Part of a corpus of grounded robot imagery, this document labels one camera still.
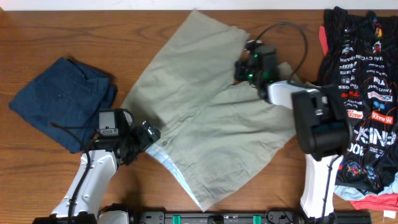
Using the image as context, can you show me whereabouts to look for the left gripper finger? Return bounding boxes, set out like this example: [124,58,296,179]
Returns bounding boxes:
[127,141,151,165]
[142,121,161,142]

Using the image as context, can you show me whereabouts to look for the khaki beige shorts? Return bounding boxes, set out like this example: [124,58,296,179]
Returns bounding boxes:
[122,11,296,210]

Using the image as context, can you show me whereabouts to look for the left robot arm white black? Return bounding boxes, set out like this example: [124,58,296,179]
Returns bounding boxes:
[33,121,160,224]

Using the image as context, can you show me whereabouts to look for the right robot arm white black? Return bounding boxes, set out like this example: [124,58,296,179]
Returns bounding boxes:
[234,58,352,223]

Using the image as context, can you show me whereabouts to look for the folded navy blue shorts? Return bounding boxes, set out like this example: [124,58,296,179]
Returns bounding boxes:
[9,57,117,153]

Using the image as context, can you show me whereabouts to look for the black printed cycling jersey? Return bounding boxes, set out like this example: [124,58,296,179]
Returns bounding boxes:
[317,7,397,194]

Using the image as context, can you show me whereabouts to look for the light blue garment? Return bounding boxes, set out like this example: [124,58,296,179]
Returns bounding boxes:
[334,180,397,201]

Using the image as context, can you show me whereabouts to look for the red garment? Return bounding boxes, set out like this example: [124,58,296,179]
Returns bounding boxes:
[318,26,397,212]

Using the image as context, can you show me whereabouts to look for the right black cable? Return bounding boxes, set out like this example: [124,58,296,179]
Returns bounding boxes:
[248,21,354,224]

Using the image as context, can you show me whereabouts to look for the black cable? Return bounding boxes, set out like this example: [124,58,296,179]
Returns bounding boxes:
[50,122,103,224]
[248,21,354,224]

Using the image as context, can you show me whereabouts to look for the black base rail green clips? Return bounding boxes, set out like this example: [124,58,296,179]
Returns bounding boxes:
[96,203,373,224]

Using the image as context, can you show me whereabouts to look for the left black cable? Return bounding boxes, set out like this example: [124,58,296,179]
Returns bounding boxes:
[50,122,103,224]

